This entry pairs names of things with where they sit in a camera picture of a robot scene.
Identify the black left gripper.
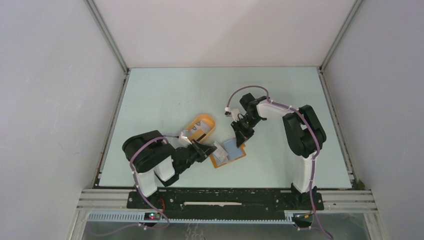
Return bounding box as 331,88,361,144
177,138,217,174

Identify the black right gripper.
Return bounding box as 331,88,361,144
231,114,263,148

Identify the silver VIP card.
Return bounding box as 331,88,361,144
212,141,229,165

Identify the orange leather card holder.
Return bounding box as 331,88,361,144
210,138,247,168

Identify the gold card with black stripe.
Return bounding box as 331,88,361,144
189,120,212,142

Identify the beige oval plastic tray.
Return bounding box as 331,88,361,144
186,114,216,143

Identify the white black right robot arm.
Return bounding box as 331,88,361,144
225,93,327,209

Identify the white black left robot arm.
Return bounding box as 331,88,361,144
122,130,217,208

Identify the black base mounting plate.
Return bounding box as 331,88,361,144
126,187,324,220

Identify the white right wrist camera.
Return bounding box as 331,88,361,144
224,106,240,122

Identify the white slotted cable duct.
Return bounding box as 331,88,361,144
86,211,294,225

